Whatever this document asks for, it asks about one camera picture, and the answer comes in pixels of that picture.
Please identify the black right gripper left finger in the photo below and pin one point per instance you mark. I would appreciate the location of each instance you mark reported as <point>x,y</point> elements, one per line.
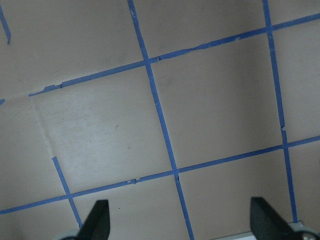
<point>97,225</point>

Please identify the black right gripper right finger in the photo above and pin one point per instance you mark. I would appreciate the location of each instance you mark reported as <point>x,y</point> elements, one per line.
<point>267,224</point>

